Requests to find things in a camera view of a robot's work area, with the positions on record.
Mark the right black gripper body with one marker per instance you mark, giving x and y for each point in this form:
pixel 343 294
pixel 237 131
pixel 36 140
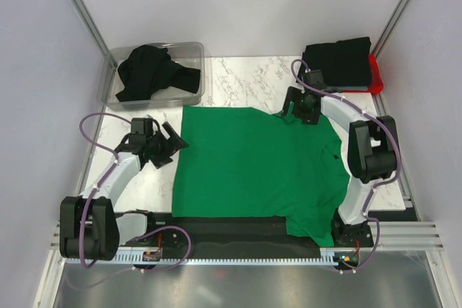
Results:
pixel 307 115

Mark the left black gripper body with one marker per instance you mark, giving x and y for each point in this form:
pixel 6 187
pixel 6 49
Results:
pixel 159 148

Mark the green t shirt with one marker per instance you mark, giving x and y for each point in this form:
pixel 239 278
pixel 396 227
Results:
pixel 242 162

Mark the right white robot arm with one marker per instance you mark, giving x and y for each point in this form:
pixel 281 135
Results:
pixel 373 155

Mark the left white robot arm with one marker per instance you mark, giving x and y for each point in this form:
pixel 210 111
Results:
pixel 90 230

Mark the folded black t shirt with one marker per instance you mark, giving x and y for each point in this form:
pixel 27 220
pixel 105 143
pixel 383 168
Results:
pixel 345 62

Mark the folded red t shirt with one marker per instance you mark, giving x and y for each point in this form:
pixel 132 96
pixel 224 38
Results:
pixel 377 85

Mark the clear plastic bin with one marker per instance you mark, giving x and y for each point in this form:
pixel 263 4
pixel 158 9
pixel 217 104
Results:
pixel 190 54

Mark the crumpled black t shirt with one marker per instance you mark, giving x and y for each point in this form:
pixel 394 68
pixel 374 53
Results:
pixel 149 69

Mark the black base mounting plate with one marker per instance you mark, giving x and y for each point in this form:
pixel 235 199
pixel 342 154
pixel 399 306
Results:
pixel 238 236

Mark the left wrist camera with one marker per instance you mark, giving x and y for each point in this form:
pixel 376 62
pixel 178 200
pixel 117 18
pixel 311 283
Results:
pixel 142 127

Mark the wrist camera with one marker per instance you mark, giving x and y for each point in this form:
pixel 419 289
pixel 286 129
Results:
pixel 142 127
pixel 314 79

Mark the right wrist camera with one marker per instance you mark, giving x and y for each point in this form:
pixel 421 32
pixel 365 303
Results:
pixel 314 79

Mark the white slotted cable duct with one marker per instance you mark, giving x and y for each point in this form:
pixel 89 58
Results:
pixel 153 256

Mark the right aluminium frame post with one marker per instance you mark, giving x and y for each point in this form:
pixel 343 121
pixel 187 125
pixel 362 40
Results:
pixel 390 26

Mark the aluminium frame post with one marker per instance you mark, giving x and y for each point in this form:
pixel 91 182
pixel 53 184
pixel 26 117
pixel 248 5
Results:
pixel 390 26
pixel 90 24

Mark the left aluminium frame post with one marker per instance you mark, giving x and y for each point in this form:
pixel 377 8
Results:
pixel 90 24

